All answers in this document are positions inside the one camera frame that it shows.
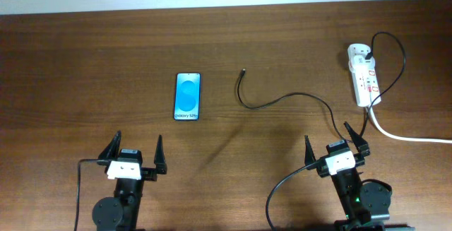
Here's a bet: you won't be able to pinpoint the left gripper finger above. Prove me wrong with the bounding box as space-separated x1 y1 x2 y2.
154 135 167 168
97 131 121 163

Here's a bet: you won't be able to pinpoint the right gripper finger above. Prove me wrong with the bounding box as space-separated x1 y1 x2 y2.
304 135 317 170
344 122 370 155

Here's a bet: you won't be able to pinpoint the blue Galaxy smartphone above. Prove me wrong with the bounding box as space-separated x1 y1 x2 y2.
174 73 201 121

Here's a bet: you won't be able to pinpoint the black USB charging cable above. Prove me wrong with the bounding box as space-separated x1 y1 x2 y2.
236 31 407 144

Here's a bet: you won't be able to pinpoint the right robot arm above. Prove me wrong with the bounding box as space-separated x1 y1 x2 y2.
304 123 392 230

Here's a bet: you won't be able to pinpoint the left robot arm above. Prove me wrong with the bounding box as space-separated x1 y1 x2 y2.
92 131 167 231

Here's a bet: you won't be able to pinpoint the white USB charger plug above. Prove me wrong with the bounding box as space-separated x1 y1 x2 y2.
348 55 375 73

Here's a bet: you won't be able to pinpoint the white power strip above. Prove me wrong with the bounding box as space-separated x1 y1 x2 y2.
347 44 381 107

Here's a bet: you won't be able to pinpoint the white power strip cord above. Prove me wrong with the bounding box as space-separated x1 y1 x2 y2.
368 105 452 145

